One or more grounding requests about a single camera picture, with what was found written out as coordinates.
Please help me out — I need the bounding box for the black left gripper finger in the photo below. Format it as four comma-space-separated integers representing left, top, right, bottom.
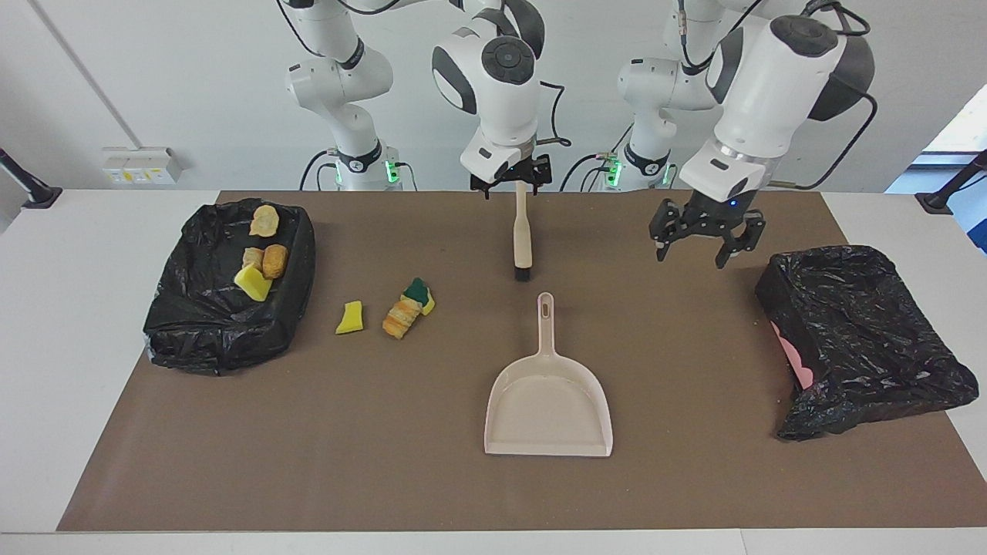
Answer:
716, 212, 766, 271
649, 202, 687, 263

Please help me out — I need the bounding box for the beige hand brush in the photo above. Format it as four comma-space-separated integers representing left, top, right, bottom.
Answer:
514, 181, 533, 281

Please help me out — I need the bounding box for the beige plastic dustpan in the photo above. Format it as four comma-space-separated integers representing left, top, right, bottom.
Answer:
483, 292, 615, 458

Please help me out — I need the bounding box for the plain yellow sponge chunk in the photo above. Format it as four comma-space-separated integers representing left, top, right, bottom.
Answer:
234, 263, 274, 302

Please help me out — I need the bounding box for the pink bin with black bag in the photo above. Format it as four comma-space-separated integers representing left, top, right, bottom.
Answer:
754, 245, 980, 442

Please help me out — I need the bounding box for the black bag lined bin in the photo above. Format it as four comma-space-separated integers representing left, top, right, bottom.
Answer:
143, 198, 317, 376

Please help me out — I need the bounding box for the yellow and green sponge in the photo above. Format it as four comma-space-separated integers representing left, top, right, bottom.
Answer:
403, 277, 436, 317

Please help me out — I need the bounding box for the orange striped sponge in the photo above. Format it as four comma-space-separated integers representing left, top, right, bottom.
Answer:
382, 293, 425, 341

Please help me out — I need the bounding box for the brown table mat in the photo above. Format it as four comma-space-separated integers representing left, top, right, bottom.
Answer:
56, 190, 987, 533

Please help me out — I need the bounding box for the black left base cable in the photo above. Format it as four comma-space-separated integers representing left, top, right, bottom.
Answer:
561, 153, 618, 192

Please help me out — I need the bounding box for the black base cable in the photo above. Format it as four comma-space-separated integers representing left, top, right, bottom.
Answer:
561, 153, 618, 192
299, 149, 340, 191

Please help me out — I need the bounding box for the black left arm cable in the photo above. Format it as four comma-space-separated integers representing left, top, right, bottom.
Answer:
767, 92, 880, 191

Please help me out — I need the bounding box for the black right base cable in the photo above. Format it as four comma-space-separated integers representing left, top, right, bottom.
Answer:
299, 149, 340, 191

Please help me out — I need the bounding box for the black camera stand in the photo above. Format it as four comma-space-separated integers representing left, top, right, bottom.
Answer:
0, 146, 62, 210
915, 149, 987, 215

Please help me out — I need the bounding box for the white wall power outlet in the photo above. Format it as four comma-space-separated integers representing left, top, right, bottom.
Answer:
102, 146, 184, 186

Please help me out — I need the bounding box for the white wall cable conduit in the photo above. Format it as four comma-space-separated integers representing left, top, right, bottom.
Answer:
27, 0, 132, 151

